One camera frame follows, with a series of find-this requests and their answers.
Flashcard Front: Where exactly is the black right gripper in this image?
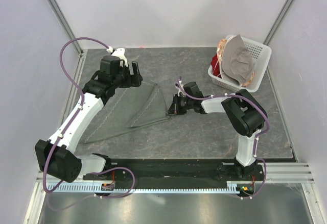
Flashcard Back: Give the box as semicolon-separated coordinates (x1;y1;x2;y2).
167;93;194;115

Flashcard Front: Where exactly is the grey cloth in basket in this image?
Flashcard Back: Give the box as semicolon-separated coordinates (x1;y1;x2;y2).
220;35;254;87

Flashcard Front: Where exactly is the right aluminium frame post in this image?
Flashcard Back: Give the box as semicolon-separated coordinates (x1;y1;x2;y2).
263;0;296;45

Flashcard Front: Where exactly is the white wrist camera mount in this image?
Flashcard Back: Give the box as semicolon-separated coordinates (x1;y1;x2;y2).
106;46;128;67
175;79;186;97

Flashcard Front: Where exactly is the patterned pink cloth in basket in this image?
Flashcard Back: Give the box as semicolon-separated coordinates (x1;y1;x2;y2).
216;39;227;57

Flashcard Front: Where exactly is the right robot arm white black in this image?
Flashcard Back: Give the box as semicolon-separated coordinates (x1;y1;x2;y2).
167;81;268;180

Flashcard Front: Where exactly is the white plastic basket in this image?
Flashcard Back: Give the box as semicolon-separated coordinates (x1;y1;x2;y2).
207;37;272;93

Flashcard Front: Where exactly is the left aluminium frame post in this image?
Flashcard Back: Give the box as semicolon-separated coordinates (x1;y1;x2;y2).
47;0;76;40

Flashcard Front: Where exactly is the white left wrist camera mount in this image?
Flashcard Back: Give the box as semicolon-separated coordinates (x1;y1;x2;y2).
106;46;128;67

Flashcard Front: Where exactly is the slotted cable duct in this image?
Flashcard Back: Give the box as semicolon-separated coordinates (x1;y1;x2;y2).
54;182;241;194

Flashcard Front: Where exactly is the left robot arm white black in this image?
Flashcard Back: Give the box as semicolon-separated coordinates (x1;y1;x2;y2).
35;56;143;183

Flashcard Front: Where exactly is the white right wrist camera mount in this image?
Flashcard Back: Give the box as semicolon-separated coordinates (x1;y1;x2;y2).
175;79;186;97

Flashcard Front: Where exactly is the red cloth in basket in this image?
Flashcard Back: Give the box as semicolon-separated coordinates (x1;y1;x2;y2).
211;55;221;78

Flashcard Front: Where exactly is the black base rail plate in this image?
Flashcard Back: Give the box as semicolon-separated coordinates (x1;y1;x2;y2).
81;157;264;184

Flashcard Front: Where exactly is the aluminium frame post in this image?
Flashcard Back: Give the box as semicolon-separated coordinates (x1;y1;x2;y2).
47;0;76;40
263;0;296;45

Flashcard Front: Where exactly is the grey-green cloth napkin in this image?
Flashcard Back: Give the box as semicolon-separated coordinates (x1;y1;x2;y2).
80;81;170;143

